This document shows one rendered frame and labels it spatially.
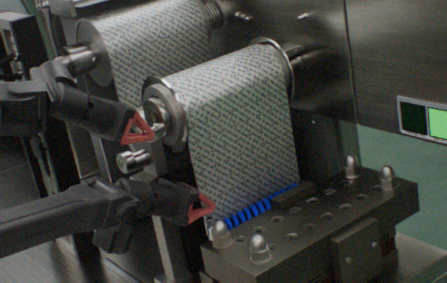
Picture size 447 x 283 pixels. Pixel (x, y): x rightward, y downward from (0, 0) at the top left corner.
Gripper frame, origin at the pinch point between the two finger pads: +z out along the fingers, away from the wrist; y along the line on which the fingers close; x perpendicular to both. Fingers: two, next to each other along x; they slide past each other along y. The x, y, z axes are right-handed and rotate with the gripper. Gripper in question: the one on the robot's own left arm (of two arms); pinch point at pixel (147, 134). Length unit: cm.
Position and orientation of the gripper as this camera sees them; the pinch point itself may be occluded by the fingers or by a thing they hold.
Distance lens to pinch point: 132.6
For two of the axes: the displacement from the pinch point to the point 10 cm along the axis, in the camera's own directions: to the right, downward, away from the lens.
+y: 6.0, 1.9, -7.8
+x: 3.5, -9.4, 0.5
